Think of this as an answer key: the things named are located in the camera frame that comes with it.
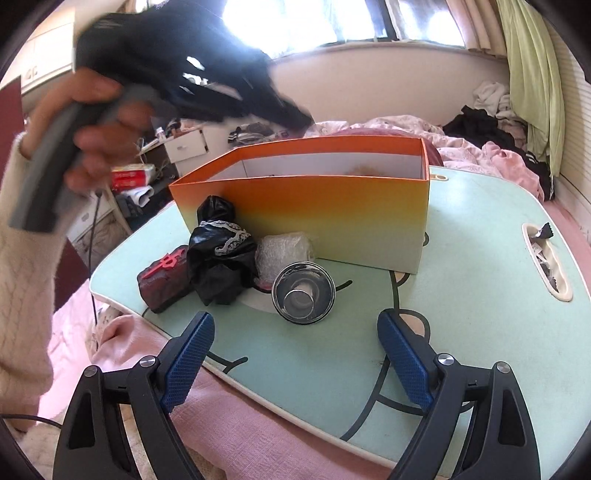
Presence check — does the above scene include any dark red small box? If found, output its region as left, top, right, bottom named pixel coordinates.
left=136, top=245, right=192, bottom=314

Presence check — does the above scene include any black lace-trimmed fabric pouch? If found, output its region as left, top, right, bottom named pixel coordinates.
left=186, top=195, right=259, bottom=305

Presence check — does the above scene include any shiny metal bowl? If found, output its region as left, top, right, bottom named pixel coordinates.
left=271, top=261, right=337, bottom=325

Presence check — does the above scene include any clear plastic ball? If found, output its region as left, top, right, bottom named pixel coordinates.
left=256, top=232, right=314, bottom=290

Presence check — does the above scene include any cream knit sweater forearm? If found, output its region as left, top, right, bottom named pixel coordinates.
left=1, top=133, right=66, bottom=415

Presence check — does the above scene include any white drawer cabinet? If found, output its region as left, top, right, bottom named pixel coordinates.
left=164, top=125, right=229, bottom=176

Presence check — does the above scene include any red white tissue pack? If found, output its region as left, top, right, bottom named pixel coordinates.
left=110, top=163, right=156, bottom=192

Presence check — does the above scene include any mint green cartoon lap table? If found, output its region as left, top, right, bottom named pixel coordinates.
left=89, top=168, right=590, bottom=479

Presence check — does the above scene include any black clip in table slot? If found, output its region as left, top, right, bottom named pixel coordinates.
left=530, top=223, right=554, bottom=241

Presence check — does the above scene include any orange gradient cardboard box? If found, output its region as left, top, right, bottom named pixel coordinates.
left=170, top=135, right=430, bottom=274

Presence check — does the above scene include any dark red round cushion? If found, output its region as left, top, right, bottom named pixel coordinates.
left=329, top=127, right=444, bottom=167

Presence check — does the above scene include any black clothes pile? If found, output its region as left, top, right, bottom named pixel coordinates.
left=442, top=105, right=555, bottom=201

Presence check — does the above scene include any white clothes pile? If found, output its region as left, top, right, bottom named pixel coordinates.
left=473, top=81, right=524, bottom=123

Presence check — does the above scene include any light green curtain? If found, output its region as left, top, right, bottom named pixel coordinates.
left=497, top=0, right=565, bottom=177

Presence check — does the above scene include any black cable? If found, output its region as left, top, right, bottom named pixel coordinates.
left=86, top=191, right=105, bottom=326

